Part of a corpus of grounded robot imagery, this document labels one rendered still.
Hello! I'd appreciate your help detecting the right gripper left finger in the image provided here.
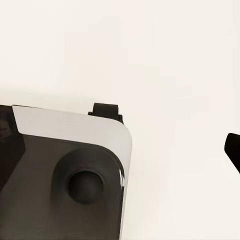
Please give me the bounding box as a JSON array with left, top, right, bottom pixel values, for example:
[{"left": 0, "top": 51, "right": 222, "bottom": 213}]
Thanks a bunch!
[{"left": 0, "top": 133, "right": 26, "bottom": 193}]

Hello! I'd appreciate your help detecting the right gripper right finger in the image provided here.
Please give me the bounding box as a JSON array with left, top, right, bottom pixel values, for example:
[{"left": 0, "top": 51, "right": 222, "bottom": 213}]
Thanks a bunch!
[{"left": 224, "top": 133, "right": 240, "bottom": 173}]

